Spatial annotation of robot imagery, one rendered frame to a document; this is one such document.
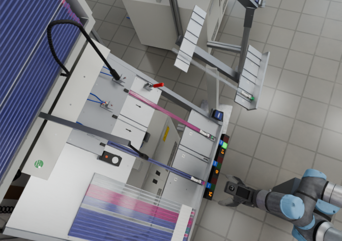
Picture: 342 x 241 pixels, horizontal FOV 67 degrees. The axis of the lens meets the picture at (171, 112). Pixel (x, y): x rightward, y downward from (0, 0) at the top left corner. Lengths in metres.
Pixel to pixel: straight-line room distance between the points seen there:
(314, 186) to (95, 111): 0.85
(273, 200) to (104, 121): 0.67
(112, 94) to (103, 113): 0.08
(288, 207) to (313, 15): 2.04
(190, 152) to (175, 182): 0.15
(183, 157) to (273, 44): 1.57
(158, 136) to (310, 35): 1.68
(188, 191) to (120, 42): 1.80
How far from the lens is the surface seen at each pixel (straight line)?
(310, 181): 1.13
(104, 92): 0.97
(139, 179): 1.44
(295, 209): 1.01
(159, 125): 1.48
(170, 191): 1.18
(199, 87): 2.23
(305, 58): 2.46
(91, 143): 0.95
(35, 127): 0.87
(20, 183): 1.18
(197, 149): 1.24
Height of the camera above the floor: 1.99
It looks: 67 degrees down
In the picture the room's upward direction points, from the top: 24 degrees counter-clockwise
